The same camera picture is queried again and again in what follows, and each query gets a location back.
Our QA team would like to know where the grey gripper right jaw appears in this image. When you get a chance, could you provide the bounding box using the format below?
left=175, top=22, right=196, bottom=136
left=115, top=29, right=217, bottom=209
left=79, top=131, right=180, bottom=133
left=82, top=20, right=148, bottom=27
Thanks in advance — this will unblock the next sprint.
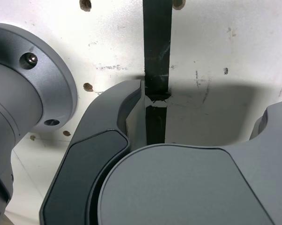
left=97, top=100, right=282, bottom=225

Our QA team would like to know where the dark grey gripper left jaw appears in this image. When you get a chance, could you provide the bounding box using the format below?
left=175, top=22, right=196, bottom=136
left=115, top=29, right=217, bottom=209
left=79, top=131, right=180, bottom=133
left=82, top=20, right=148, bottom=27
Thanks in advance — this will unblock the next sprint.
left=39, top=79, right=148, bottom=225

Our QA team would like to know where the black tape strip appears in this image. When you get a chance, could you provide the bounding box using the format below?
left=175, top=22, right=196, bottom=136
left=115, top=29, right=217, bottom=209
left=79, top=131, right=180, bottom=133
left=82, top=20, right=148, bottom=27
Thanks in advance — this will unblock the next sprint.
left=142, top=0, right=173, bottom=145

